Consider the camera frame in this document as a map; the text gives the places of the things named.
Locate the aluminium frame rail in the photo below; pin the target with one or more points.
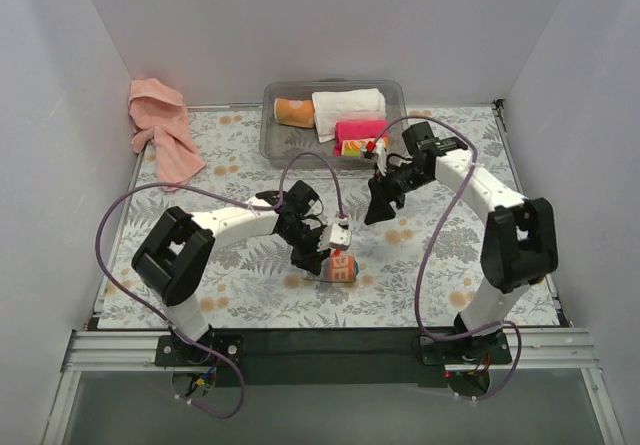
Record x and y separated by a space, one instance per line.
555 348

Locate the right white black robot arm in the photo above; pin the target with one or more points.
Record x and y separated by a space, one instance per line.
519 244

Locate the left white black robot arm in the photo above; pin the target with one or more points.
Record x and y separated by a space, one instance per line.
172 259

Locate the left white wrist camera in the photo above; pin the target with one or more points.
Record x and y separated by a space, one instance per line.
337 236

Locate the clear plastic bin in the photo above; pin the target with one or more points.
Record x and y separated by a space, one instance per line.
279 143

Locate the floral table mat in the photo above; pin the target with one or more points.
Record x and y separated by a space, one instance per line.
409 271

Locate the rabbit print towel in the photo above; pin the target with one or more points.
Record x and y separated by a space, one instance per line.
339 268

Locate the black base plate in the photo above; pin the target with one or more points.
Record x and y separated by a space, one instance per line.
314 356

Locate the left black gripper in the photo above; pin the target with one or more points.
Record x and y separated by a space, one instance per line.
310 247

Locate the orange print rolled towel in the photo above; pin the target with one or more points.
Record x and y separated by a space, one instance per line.
351 147

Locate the white rolled towel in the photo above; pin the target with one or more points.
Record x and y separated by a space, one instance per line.
332 107

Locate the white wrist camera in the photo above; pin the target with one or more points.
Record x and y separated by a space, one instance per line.
337 236
376 150

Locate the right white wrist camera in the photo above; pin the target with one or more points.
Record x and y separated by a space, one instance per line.
376 150

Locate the hot pink rolled towel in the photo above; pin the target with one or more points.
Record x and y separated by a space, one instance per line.
358 130

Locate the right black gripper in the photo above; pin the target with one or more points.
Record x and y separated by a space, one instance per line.
383 191

